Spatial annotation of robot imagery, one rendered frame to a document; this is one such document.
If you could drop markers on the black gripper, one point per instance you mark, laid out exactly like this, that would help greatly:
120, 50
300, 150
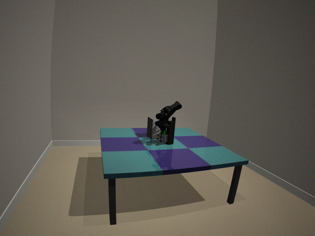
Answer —
164, 126

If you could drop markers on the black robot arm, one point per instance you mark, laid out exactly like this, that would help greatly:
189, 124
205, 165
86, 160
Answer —
167, 112

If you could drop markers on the black post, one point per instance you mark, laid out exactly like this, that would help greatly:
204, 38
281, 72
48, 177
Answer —
171, 131

